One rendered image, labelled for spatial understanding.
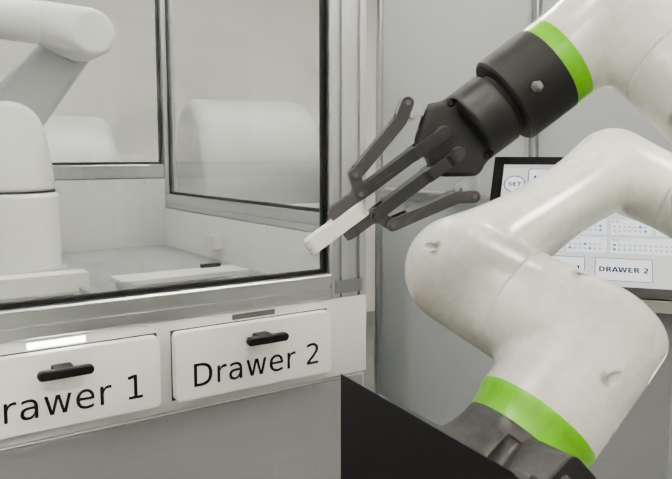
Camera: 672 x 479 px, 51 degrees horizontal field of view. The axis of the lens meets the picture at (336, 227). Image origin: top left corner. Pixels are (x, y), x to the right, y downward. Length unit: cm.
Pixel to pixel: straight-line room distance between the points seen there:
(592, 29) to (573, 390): 34
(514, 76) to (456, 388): 244
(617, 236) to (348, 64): 57
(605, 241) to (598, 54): 68
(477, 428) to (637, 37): 39
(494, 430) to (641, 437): 80
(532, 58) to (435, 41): 238
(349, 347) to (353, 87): 47
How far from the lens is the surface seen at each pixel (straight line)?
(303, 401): 130
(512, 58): 71
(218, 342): 116
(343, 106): 127
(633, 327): 75
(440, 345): 309
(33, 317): 108
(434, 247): 80
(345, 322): 131
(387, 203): 70
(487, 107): 69
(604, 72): 73
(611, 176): 106
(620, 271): 133
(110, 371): 111
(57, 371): 105
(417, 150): 70
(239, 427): 125
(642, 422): 148
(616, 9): 73
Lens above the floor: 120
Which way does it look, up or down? 6 degrees down
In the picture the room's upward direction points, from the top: straight up
